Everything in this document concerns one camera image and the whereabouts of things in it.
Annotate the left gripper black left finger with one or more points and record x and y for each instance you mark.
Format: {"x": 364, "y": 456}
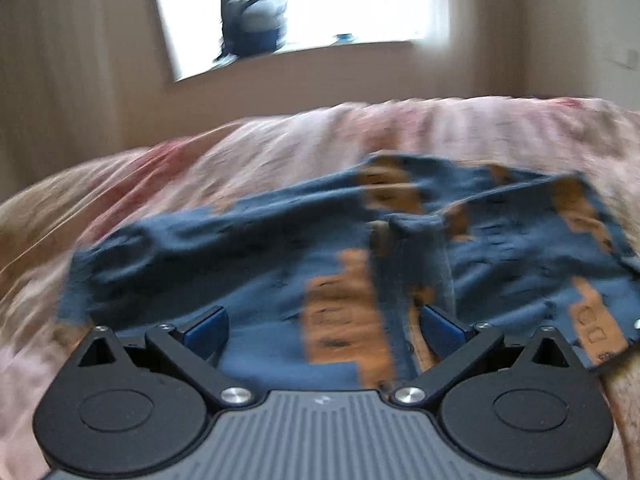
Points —
{"x": 190, "y": 351}

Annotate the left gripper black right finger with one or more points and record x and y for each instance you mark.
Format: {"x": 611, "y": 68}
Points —
{"x": 462, "y": 350}

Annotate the blue orange patterned pants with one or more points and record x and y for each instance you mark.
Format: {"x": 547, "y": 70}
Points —
{"x": 323, "y": 281}

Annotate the pink floral bed sheet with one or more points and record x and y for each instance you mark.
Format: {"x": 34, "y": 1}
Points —
{"x": 41, "y": 226}

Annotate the beige curtain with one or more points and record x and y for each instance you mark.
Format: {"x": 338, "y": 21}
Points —
{"x": 80, "y": 79}

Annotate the small blue box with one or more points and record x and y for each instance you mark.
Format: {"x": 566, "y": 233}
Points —
{"x": 344, "y": 38}

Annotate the dark blue backpack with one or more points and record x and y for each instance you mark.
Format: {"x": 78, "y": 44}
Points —
{"x": 252, "y": 27}

